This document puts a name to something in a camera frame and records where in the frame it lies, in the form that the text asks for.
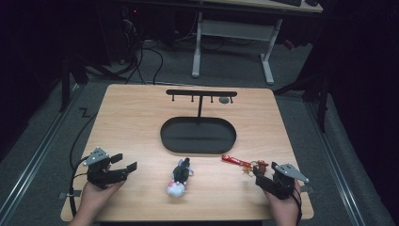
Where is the person's left hand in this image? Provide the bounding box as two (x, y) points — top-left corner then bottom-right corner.
(79, 180), (126, 221)

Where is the black key rack with tray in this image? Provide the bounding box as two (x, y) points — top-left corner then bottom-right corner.
(159, 89), (238, 155)

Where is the person's right hand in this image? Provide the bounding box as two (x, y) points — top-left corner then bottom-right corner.
(263, 178), (303, 226)

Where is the white-legged desk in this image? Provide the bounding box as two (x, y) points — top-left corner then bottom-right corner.
(190, 0), (324, 86)

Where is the red keychain with charm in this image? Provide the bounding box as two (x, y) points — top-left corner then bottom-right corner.
(221, 153), (270, 176)

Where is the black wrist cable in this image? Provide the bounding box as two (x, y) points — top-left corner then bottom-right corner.
(291, 179), (304, 226)

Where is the bundle of black cables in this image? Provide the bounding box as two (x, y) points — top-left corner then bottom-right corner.
(120, 6), (165, 86)

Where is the metal floor rail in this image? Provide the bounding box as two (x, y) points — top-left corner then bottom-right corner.
(0, 84), (83, 218)
(304, 100), (367, 226)

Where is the black keyboard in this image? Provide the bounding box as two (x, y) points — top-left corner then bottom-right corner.
(272, 0), (303, 8)

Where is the black metal stand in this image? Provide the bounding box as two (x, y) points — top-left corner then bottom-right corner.
(272, 70), (331, 134)
(58, 56), (90, 113)

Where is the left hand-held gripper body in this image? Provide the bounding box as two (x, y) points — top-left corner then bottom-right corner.
(82, 146), (130, 189)

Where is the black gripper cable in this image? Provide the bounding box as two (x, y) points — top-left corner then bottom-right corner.
(68, 112), (99, 218)

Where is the grey and white plush toy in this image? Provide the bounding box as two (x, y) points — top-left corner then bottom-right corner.
(166, 157), (195, 199)

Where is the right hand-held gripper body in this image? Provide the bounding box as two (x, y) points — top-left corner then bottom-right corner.
(255, 163), (311, 201)

